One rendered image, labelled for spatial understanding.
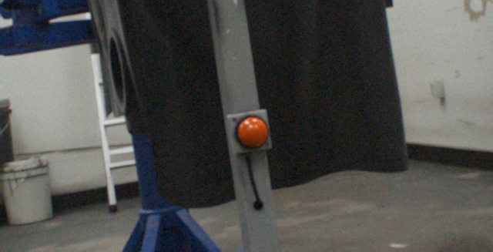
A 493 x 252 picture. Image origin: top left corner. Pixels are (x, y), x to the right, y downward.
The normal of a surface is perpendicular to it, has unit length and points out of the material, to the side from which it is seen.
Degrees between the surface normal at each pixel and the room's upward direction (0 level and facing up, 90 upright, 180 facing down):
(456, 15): 90
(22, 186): 93
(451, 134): 90
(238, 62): 90
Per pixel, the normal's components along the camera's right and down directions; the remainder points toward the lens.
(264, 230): 0.25, 0.01
